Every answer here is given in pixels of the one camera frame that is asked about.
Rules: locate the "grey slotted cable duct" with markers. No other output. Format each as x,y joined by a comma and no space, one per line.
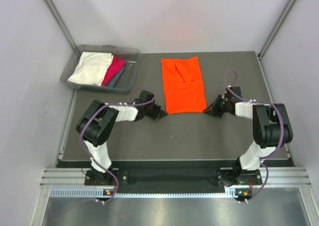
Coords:
102,193

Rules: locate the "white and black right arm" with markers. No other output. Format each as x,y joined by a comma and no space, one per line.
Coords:
271,130

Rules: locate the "aluminium frame rail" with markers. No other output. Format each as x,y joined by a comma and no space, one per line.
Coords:
274,177

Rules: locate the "orange t shirt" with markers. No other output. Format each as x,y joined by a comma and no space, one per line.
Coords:
183,86

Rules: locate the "white folded t shirt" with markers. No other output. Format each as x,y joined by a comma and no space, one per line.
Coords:
91,68

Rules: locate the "blue grey folded t shirt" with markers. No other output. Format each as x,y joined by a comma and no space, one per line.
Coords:
115,79

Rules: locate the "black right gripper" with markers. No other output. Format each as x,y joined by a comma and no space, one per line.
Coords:
213,107

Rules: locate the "clear plastic bin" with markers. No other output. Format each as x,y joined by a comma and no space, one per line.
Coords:
125,82

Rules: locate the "crimson folded t shirt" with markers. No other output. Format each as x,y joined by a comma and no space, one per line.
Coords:
115,67

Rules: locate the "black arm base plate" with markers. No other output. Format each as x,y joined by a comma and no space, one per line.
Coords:
215,172

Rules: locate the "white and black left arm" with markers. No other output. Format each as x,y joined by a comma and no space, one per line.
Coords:
96,124

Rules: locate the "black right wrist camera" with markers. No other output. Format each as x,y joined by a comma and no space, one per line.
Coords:
233,94

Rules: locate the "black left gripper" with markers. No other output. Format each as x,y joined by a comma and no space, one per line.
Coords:
158,113

